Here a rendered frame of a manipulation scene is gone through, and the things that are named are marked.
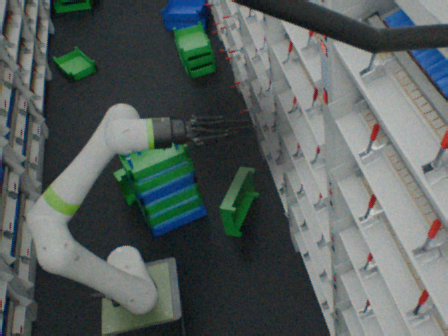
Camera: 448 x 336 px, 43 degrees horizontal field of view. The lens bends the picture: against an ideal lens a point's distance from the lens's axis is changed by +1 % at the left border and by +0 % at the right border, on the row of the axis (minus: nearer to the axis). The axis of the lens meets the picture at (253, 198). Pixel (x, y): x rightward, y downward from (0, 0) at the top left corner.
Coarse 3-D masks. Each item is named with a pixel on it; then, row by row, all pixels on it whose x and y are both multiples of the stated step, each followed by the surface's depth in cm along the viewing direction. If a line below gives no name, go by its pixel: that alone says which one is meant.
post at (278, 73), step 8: (264, 24) 193; (272, 24) 186; (280, 24) 187; (272, 56) 195; (272, 64) 198; (280, 72) 199; (272, 80) 208; (272, 88) 213; (280, 104) 209; (280, 112) 212; (280, 120) 214; (280, 136) 223; (288, 152) 226; (288, 160) 229; (288, 184) 239; (288, 192) 244; (296, 248) 270
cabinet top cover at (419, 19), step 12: (396, 0) 77; (408, 0) 73; (420, 0) 70; (432, 0) 70; (444, 0) 69; (408, 12) 74; (420, 12) 71; (432, 12) 68; (444, 12) 67; (420, 24) 71; (444, 48) 67
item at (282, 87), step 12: (276, 84) 202; (288, 84) 201; (288, 96) 201; (288, 108) 198; (288, 120) 194; (300, 120) 191; (300, 132) 188; (312, 132) 185; (300, 144) 184; (312, 144) 182; (312, 156) 178; (312, 168) 175; (324, 168) 173; (324, 180) 170; (324, 192) 167
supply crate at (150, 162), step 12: (180, 144) 277; (120, 156) 271; (132, 156) 275; (144, 156) 274; (156, 156) 273; (168, 156) 272; (180, 156) 265; (144, 168) 260; (156, 168) 263; (132, 180) 261
